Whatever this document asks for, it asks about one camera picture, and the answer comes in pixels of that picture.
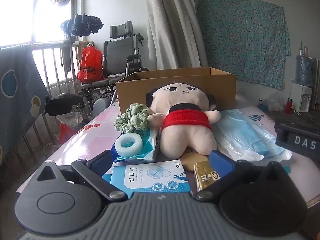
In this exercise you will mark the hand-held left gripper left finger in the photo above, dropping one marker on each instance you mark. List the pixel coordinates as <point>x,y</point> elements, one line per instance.
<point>101,161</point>

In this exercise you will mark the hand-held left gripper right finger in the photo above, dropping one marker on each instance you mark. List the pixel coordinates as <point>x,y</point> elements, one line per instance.
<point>220,162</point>

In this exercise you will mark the pack of blue face masks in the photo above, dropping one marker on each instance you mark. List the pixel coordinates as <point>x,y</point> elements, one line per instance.
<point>240,132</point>

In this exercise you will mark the blue white bandage box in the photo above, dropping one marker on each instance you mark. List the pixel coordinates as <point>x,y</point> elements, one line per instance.
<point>150,180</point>

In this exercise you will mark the plush doll with red band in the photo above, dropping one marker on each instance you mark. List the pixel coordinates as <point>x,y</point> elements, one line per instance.
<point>185,120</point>

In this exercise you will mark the brown cardboard box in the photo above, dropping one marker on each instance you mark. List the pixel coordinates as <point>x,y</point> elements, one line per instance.
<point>135,87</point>

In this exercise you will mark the gold foil packet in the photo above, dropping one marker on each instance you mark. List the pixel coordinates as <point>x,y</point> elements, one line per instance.
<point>203,177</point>

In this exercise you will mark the white tape roll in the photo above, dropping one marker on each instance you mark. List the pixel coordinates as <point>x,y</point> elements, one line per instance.
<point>125,152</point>

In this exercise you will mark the red thermos bottle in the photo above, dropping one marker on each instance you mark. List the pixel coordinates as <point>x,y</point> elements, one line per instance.
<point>288,106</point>

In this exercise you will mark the white water dispenser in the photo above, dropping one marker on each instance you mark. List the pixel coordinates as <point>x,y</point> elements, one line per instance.
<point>298,97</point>

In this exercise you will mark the clear plastic bag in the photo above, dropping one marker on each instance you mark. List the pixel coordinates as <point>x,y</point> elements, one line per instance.
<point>275,102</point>
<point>73,118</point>

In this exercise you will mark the small red plastic bag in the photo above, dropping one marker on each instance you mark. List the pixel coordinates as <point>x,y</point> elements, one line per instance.
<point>65,133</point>

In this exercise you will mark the green fabric scrunchie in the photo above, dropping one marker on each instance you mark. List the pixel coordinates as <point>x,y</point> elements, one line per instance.
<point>130,120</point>

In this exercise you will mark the blue white tissue packet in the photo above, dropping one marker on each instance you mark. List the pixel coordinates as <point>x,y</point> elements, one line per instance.
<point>150,145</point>

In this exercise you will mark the small blue capped bottle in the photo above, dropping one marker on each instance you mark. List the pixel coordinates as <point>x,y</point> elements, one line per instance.
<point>261,103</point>

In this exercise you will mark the blue water jug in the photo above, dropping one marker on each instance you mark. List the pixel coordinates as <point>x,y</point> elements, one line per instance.
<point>305,70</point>

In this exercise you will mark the grey wheelchair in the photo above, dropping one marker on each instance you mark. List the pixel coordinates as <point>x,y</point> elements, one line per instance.
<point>120,55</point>

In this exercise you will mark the dark blanket with circles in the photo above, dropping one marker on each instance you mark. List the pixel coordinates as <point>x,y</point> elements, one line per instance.
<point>17,92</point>

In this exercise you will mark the beige hanging towel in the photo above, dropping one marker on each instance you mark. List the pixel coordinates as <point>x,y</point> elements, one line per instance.
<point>83,43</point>

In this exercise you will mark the metal railing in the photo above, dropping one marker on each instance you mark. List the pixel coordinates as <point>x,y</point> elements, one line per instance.
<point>50,44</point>

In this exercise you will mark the dark blue checked umbrella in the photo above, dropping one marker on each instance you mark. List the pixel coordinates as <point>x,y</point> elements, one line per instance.
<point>82,25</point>

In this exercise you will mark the grey curtain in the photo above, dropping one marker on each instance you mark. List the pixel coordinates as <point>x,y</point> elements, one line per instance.
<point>170,30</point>

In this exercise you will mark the metal clothes stand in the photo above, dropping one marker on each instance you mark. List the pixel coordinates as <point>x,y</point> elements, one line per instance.
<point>73,5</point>

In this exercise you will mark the teal floral wall cloth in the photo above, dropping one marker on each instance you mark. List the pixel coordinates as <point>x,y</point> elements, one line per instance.
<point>240,37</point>

